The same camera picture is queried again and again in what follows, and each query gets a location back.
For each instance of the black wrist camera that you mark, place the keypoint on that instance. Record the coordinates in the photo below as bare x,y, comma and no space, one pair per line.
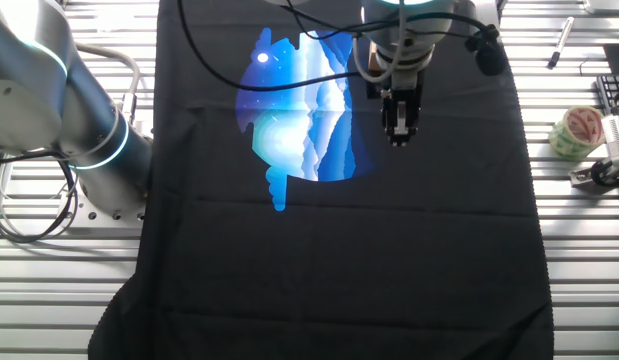
490,57

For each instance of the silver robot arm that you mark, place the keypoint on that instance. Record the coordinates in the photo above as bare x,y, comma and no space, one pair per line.
39,100

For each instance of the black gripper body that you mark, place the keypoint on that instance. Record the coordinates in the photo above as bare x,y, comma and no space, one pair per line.
409,90

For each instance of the silver flat device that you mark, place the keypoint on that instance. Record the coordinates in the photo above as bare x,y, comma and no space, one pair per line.
609,5

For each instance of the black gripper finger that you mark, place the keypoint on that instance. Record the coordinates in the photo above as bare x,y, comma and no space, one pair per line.
400,120
388,122

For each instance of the silver marker pen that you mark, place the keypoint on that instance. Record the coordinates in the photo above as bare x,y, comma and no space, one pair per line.
560,42

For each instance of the black keyboard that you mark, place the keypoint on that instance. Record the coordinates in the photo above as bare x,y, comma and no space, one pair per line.
614,95

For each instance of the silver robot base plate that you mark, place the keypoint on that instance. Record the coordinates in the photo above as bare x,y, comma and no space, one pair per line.
104,220

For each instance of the printed packing tape roll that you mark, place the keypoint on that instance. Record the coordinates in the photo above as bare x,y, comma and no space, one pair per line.
564,142

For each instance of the small wooden block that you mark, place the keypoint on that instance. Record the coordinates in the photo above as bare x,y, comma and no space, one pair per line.
373,57

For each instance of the black box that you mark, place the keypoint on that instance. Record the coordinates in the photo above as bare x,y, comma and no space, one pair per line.
618,60

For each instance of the silver clamp tool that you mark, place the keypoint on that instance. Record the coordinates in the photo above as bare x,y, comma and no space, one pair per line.
584,177

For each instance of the black t-shirt with blue print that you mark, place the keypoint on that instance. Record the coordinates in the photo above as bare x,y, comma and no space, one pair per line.
339,275

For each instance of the silver camera unit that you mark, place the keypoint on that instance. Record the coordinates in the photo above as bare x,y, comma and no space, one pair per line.
616,137

